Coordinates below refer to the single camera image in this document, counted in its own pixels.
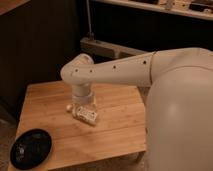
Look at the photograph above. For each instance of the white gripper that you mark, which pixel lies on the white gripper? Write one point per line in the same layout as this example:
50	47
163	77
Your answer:
88	102

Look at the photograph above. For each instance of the clear labelled plastic bottle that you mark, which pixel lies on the clear labelled plastic bottle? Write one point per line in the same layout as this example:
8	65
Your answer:
83	114

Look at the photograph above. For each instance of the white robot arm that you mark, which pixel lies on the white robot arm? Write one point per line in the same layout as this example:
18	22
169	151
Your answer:
179	105

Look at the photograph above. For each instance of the black ceramic bowl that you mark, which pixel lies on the black ceramic bowl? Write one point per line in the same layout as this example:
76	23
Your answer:
30	149

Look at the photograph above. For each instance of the grey wooden beam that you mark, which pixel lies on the grey wooden beam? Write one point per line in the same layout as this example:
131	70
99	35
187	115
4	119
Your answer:
101	48

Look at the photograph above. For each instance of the wooden table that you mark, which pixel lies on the wooden table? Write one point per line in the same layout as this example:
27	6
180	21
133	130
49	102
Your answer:
117	138

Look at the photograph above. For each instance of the metal vertical pole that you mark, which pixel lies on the metal vertical pole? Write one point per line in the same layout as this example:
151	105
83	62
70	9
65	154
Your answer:
90	32

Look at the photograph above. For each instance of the upper wooden shelf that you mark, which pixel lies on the upper wooden shelf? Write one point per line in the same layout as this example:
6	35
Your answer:
187	8

